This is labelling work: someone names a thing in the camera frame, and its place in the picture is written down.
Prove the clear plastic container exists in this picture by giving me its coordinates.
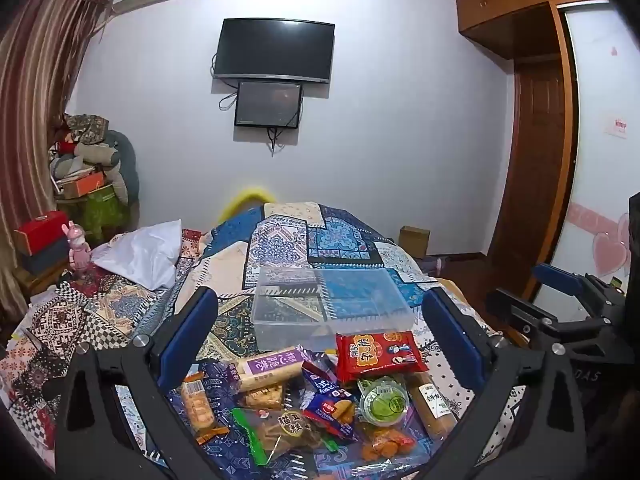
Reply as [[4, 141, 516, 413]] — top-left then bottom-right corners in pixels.
[[251, 266, 417, 352]]

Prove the beige cake stick packet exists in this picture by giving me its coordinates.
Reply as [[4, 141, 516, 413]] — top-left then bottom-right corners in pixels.
[[407, 374, 458, 440]]

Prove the pink rabbit toy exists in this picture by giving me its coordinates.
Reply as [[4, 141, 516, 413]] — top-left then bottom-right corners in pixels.
[[61, 221, 93, 277]]

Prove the blue biscuit packet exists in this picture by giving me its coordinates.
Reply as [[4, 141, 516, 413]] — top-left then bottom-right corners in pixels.
[[300, 355, 353, 401], [301, 392, 362, 443]]

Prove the striped brown curtain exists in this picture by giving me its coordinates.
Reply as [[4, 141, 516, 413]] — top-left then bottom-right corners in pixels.
[[0, 0, 117, 321]]

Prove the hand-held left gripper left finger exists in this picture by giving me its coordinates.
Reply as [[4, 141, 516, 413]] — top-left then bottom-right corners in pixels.
[[55, 285, 221, 480]]

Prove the patterned cloth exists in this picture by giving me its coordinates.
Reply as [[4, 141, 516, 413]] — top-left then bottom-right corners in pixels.
[[64, 114, 110, 143]]

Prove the green jelly cup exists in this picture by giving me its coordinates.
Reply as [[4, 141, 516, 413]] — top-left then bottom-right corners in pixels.
[[357, 377, 412, 427]]

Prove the grey plush toy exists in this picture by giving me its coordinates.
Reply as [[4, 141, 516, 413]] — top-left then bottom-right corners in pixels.
[[52, 141, 130, 206]]

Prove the brown pastry packet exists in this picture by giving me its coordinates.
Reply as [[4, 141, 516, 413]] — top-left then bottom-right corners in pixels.
[[236, 382, 286, 411]]

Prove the orange box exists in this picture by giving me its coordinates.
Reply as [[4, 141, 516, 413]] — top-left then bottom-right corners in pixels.
[[60, 172, 107, 199]]

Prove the red box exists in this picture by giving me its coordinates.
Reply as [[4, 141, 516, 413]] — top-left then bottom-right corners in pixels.
[[13, 211, 69, 256]]

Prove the grey box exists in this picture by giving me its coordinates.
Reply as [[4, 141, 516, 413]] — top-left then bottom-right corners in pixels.
[[17, 247, 72, 277]]

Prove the red snack packet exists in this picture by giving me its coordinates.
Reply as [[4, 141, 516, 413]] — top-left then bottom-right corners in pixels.
[[335, 331, 430, 385]]

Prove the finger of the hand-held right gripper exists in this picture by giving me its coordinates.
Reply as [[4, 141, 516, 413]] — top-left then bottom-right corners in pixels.
[[531, 262, 594, 304], [486, 287, 555, 334]]

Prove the small black monitor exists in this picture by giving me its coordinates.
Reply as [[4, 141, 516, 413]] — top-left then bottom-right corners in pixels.
[[234, 80, 304, 129]]

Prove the white pillow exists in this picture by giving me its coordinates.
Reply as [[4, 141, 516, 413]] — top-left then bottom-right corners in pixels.
[[91, 219, 183, 291]]

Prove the cardboard box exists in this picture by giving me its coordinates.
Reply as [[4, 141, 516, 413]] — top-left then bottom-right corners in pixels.
[[399, 226, 431, 259]]

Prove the wooden overhead cabinet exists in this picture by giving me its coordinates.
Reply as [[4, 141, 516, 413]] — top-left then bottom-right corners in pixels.
[[455, 0, 608, 61]]

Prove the green edged crisps packet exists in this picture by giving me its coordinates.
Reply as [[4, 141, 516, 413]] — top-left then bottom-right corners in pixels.
[[231, 406, 338, 467]]

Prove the yellow object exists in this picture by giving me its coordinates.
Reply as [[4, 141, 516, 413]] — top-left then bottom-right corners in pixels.
[[217, 186, 275, 222]]

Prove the orange edged biscuit packet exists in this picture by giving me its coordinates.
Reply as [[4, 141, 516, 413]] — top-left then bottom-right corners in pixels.
[[179, 376, 230, 446]]

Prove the black wall television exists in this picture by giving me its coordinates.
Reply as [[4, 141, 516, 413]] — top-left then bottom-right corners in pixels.
[[212, 17, 336, 85]]

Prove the pink heart sticker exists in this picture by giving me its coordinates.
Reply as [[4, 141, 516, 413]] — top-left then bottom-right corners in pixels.
[[592, 212, 632, 278]]

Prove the purple label bread roll packet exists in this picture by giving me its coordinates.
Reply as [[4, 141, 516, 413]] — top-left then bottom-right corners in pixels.
[[235, 344, 306, 392]]

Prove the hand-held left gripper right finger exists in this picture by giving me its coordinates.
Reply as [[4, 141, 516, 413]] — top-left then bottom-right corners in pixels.
[[415, 287, 589, 480]]

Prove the orange snack packet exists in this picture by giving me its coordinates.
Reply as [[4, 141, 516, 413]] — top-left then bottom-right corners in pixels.
[[361, 424, 417, 463]]

